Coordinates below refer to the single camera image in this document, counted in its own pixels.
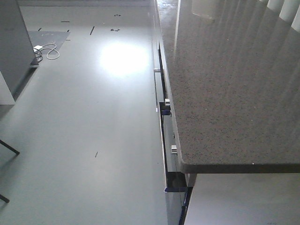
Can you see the silver oven knob rear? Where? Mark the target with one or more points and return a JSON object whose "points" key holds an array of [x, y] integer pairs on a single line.
{"points": [[167, 102]]}

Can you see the silver oven knob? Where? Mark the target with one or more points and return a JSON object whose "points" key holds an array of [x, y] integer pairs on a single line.
{"points": [[167, 102], [174, 149]]}

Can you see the silver oven knob front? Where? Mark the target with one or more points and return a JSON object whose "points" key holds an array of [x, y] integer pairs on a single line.
{"points": [[174, 149]]}

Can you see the black oven front panel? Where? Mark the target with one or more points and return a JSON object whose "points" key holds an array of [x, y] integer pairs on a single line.
{"points": [[176, 190]]}

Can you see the dark speckled kitchen counter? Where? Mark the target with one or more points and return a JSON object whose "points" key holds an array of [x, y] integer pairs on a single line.
{"points": [[234, 86]]}

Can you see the white power adapter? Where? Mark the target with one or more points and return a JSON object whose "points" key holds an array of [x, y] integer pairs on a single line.
{"points": [[37, 48]]}

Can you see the dark grey floor mat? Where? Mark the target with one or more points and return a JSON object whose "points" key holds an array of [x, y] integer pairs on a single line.
{"points": [[48, 37]]}

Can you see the grey cabinet on left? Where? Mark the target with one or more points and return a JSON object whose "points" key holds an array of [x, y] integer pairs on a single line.
{"points": [[17, 58]]}

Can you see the black chair leg upper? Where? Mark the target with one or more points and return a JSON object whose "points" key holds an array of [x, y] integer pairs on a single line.
{"points": [[9, 147]]}

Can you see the black chair leg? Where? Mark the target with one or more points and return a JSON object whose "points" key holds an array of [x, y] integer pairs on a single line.
{"points": [[9, 147], [3, 198]]}

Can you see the black chair leg lower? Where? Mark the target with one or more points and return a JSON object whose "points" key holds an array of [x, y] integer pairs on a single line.
{"points": [[3, 198]]}

